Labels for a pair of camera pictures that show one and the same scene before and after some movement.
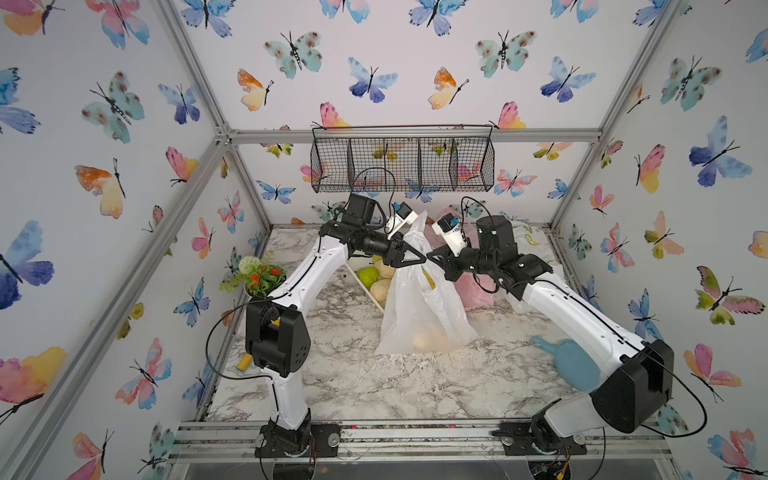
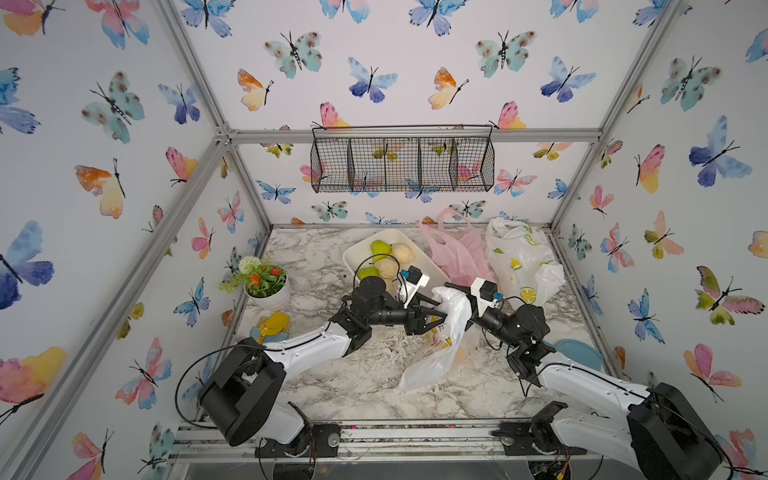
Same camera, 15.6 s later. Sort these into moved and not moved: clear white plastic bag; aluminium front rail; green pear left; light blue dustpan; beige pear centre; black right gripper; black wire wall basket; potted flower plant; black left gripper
Moved: black right gripper; clear white plastic bag; black left gripper
Not moved: potted flower plant; black wire wall basket; aluminium front rail; beige pear centre; green pear left; light blue dustpan
